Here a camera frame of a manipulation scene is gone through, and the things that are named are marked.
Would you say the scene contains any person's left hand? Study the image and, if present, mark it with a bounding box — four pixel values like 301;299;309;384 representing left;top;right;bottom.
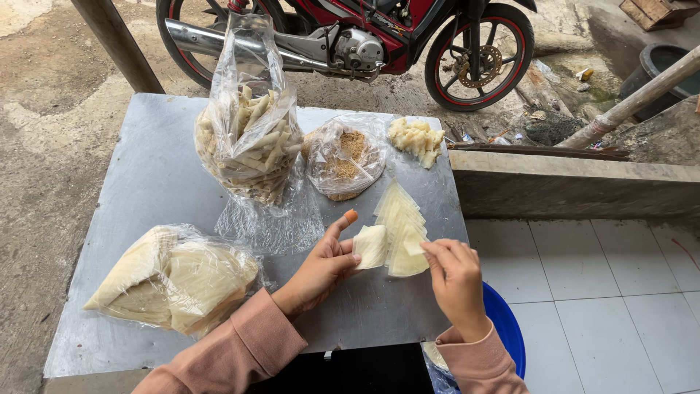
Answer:
272;209;363;321

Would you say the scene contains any person's right hand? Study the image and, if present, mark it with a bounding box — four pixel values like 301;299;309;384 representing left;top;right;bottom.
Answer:
420;239;493;344

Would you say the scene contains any small triangular wrapper sheet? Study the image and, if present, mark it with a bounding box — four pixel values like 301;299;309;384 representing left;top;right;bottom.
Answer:
402;227;429;257

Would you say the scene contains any white wrapper sheet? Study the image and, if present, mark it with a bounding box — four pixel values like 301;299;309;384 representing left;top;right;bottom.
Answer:
352;224;390;270

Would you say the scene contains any row of triangular wrapper sheets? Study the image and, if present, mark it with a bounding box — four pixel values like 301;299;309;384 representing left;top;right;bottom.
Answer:
373;178;431;278

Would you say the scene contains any blue plastic basin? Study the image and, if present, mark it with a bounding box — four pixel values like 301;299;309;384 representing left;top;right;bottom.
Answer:
421;281;527;394

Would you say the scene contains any heap of pale dough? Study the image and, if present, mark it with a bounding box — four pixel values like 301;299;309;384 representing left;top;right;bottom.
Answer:
388;117;446;169

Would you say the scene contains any clear bag of brown filling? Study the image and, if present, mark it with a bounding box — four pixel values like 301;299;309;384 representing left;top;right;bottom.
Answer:
301;113;390;202

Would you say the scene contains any concrete ledge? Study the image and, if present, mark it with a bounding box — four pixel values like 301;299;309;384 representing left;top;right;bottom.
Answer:
448;149;700;221

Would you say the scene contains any empty clear plastic bag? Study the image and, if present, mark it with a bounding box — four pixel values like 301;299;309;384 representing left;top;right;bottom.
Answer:
214;159;326;257

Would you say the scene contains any heap of rubbish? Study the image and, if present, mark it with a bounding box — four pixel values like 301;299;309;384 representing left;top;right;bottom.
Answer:
446;59;608;148

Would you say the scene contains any clear bag of rolled snacks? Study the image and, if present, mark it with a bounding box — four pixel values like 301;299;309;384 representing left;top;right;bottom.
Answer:
194;12;304;206

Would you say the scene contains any red and black motorcycle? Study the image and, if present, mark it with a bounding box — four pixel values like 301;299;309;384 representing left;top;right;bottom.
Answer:
156;0;538;113

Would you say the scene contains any bamboo pole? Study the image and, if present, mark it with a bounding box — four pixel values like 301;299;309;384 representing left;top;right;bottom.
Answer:
555;45;700;150

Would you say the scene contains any clear bag of wrapper sheets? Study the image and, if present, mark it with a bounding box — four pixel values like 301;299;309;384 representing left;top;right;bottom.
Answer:
83;223;263;338

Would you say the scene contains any black plastic bucket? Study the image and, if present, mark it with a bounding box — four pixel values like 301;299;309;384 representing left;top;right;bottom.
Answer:
619;44;700;123

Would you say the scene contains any grey metal table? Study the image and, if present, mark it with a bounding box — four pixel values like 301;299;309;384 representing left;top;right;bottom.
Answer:
43;92;470;379

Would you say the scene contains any wooden crate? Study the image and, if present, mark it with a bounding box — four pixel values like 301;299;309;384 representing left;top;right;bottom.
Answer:
619;0;700;32

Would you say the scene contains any grey wooden post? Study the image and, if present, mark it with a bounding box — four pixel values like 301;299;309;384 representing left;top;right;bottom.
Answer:
70;0;166;95

